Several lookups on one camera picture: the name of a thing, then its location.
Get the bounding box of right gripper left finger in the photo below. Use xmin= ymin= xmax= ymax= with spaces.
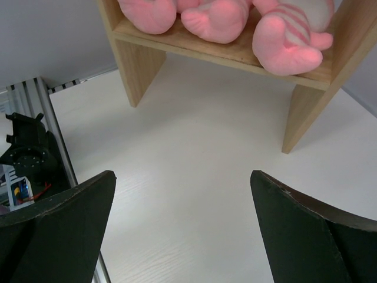
xmin=1 ymin=170 xmax=116 ymax=282

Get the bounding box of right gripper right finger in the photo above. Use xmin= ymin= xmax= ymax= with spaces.
xmin=250 ymin=170 xmax=376 ymax=282

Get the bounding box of aluminium mounting rail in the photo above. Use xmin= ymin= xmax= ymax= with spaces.
xmin=1 ymin=78 xmax=116 ymax=282

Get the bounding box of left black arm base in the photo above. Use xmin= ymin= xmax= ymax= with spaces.
xmin=1 ymin=112 xmax=71 ymax=195

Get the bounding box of slotted white cable duct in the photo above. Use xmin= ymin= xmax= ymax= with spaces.
xmin=1 ymin=166 xmax=34 ymax=213

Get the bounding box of wooden two-tier shelf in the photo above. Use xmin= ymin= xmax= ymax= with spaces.
xmin=97 ymin=1 xmax=376 ymax=153

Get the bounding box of pink striped plush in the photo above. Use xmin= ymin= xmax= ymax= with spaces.
xmin=118 ymin=0 xmax=177 ymax=35
xmin=252 ymin=0 xmax=335 ymax=76
xmin=181 ymin=0 xmax=253 ymax=44

